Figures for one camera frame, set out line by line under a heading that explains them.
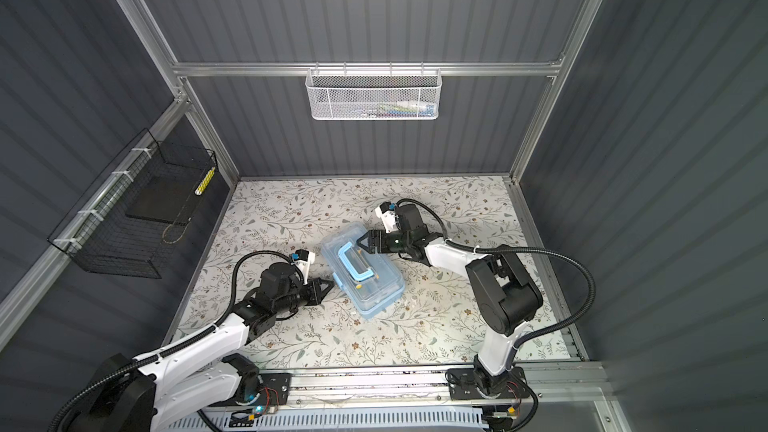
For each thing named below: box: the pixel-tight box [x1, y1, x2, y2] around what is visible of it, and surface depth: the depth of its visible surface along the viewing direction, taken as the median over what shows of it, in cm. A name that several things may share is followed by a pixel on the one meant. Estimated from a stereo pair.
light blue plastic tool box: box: [320, 223, 405, 319], surface depth 84 cm
